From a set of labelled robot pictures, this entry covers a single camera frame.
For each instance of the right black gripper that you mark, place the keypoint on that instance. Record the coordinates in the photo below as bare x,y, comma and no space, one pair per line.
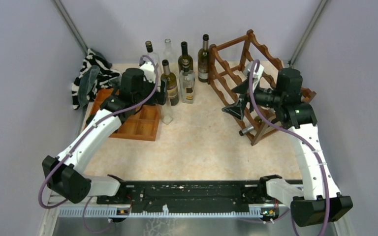
235,109

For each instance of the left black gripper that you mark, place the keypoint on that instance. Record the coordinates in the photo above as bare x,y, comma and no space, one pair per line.
159,97

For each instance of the slim clear glass bottle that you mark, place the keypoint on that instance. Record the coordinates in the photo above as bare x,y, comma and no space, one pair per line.
166,112

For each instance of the green wine bottle silver neck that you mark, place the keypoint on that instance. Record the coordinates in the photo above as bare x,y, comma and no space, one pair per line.
171,83

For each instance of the brown wooden wine rack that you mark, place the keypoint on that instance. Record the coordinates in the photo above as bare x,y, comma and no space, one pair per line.
291,109

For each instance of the olive wine bottle grey cap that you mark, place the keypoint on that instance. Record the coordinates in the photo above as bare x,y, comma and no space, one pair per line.
250,128

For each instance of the dark wine bottle black cap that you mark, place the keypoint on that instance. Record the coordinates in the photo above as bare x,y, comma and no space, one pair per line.
183,56

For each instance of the clear square spirit bottle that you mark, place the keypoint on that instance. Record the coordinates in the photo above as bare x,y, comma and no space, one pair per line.
151,53

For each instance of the dark green wine bottle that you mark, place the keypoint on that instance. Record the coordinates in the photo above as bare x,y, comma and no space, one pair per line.
203,60

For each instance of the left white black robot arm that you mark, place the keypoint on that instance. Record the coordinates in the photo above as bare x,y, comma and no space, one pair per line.
64,174

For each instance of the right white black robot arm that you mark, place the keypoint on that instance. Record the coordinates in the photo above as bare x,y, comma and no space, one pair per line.
319,201

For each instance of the orange wooden compartment tray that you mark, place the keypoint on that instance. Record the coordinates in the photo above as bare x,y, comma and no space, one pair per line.
141,126

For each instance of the zebra striped cloth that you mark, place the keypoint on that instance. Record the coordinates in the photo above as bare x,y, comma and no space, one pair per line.
107,77

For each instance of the grey blue cloth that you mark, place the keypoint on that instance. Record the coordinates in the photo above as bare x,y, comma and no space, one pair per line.
86,84

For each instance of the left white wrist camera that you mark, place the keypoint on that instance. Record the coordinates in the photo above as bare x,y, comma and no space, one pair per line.
148,69

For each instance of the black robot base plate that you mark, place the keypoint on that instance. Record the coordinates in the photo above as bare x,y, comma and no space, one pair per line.
194,197

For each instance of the grey cable comb strip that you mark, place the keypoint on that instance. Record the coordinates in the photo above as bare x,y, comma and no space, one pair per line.
114,212

